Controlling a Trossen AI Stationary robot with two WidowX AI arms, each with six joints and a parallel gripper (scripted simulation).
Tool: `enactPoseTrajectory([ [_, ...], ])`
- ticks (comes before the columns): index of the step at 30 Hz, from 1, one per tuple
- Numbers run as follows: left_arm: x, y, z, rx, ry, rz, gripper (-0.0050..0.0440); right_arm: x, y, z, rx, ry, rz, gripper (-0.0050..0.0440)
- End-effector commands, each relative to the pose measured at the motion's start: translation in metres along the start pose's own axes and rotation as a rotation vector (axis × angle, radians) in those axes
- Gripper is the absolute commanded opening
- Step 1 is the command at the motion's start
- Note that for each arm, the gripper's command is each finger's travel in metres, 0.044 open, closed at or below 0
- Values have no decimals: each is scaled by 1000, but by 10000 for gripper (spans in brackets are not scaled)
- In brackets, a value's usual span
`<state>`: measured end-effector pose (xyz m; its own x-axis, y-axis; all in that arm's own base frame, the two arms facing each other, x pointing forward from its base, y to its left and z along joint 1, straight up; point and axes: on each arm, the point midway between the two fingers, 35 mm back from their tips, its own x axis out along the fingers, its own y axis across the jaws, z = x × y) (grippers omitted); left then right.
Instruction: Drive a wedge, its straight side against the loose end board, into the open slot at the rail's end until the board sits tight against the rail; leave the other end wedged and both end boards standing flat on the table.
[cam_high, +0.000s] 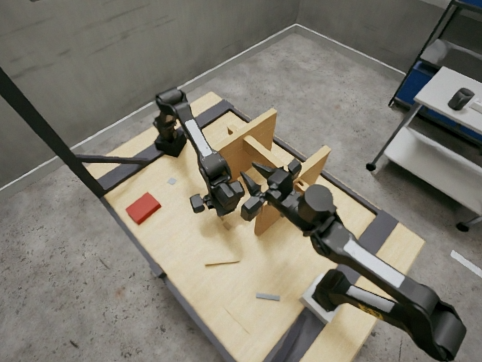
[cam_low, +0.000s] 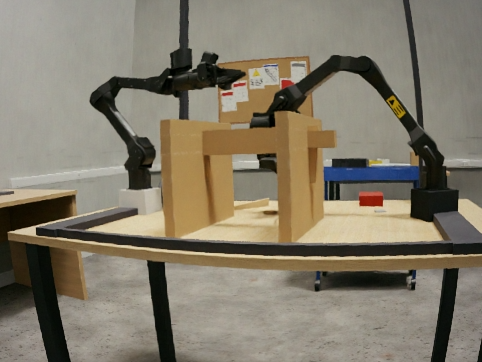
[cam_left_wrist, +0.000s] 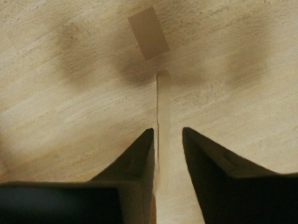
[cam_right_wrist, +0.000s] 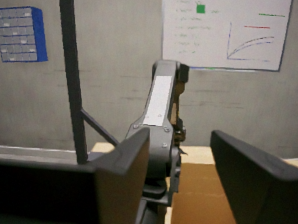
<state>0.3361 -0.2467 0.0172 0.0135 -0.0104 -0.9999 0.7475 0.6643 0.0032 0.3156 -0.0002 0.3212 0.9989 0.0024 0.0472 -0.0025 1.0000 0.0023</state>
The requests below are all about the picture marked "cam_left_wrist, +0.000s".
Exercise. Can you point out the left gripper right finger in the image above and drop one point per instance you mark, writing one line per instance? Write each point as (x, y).
(231, 189)

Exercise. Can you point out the tan wooden board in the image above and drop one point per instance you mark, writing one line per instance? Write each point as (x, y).
(153, 213)

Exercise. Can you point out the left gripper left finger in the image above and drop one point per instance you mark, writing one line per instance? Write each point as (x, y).
(119, 194)

